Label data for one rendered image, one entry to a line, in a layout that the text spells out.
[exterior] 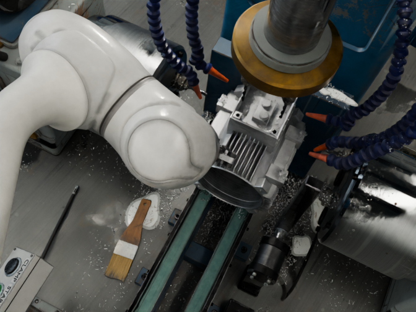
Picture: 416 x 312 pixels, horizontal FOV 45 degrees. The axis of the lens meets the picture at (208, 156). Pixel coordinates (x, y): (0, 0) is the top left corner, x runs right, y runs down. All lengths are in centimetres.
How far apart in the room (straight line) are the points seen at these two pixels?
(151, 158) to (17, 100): 15
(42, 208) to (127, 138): 73
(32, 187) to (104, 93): 72
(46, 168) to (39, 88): 73
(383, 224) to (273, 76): 35
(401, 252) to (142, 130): 59
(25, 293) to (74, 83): 46
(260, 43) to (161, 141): 30
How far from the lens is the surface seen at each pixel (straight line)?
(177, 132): 54
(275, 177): 99
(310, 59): 79
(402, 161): 99
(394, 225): 96
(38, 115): 58
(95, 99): 60
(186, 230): 109
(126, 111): 60
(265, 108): 99
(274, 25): 76
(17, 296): 94
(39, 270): 95
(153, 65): 98
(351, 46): 107
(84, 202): 125
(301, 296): 122
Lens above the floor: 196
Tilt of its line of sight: 64 degrees down
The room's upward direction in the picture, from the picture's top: 10 degrees clockwise
